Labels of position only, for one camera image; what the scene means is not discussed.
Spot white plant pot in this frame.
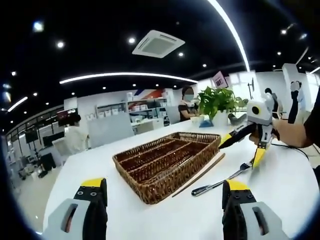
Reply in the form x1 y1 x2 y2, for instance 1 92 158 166
212 110 230 127

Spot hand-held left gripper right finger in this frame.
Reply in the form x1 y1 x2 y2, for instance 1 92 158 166
221 179 291 240

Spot group of ceiling spotlights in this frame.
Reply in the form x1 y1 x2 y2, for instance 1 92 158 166
9 22 287 106

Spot grey partition panel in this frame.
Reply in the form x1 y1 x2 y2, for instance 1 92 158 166
86 112 135 150

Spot green potted plant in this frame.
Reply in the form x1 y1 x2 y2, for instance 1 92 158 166
196 86 250 121

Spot brown wicker cutlery storage tray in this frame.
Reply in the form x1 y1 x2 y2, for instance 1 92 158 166
112 131 223 205

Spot dark grey curved object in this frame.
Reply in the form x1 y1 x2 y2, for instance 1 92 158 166
228 112 248 126

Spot brown wooden chopstick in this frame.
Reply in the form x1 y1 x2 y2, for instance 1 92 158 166
171 152 226 199

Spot silver fork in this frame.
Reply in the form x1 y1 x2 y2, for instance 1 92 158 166
191 161 253 197

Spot red-lit wall screen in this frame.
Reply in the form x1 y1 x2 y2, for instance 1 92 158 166
56 108 77 126

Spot short ceiling light strip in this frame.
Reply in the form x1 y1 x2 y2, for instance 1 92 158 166
6 96 29 113

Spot person in black shirt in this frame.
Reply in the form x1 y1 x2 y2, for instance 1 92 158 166
303 86 320 149

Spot black monitor on stand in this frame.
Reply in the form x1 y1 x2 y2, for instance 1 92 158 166
24 129 48 176

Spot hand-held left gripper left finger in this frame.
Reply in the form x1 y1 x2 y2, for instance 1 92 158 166
42 177 108 240

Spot pink hanging sign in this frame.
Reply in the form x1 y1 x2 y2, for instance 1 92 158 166
211 70 230 89

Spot person's right hand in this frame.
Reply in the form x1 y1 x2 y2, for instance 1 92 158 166
271 118 289 146

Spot black tripod stand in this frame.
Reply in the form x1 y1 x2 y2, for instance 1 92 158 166
246 76 255 100

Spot white ceiling air conditioner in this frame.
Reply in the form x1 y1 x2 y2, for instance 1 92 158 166
131 29 186 59

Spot curved ceiling light strip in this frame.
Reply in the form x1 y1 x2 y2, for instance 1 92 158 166
59 71 200 85

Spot shelf with white boxes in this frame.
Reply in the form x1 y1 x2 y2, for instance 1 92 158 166
96 98 168 121

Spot long ceiling light strip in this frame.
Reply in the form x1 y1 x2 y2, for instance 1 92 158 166
207 0 252 72

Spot small blue object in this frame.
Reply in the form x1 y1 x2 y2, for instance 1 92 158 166
199 118 215 128

